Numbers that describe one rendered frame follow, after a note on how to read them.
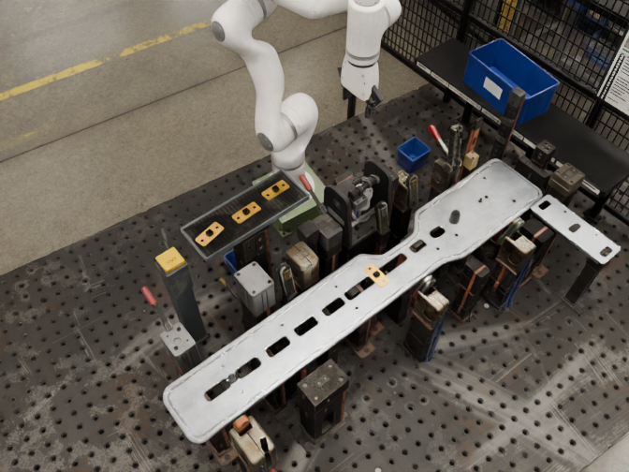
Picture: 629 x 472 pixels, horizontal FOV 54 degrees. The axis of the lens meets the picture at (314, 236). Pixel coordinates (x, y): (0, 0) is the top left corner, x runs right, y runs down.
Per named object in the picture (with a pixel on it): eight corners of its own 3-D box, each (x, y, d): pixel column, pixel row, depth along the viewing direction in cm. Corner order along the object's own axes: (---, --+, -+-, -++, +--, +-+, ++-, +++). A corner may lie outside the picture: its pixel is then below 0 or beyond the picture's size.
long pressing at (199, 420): (200, 457, 155) (199, 456, 154) (155, 391, 165) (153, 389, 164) (547, 195, 206) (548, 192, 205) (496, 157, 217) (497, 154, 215)
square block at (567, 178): (538, 249, 229) (572, 185, 199) (521, 235, 232) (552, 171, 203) (552, 238, 231) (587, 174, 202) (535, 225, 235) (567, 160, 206)
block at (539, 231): (518, 292, 217) (541, 247, 195) (493, 272, 223) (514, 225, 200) (534, 278, 221) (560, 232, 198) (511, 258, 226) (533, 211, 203)
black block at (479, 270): (463, 330, 209) (483, 286, 185) (441, 308, 214) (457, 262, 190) (479, 317, 212) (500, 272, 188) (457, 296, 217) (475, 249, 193)
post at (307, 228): (307, 303, 214) (306, 236, 182) (298, 294, 217) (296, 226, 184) (318, 296, 216) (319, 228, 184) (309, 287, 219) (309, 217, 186)
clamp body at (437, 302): (420, 370, 200) (438, 319, 172) (394, 343, 206) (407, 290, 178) (440, 353, 204) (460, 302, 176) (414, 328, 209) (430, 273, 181)
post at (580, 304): (578, 315, 212) (611, 269, 189) (553, 293, 217) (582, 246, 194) (590, 304, 215) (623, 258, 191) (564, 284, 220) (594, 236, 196)
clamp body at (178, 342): (194, 411, 192) (172, 363, 162) (175, 385, 197) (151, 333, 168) (219, 393, 195) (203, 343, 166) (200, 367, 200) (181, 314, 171)
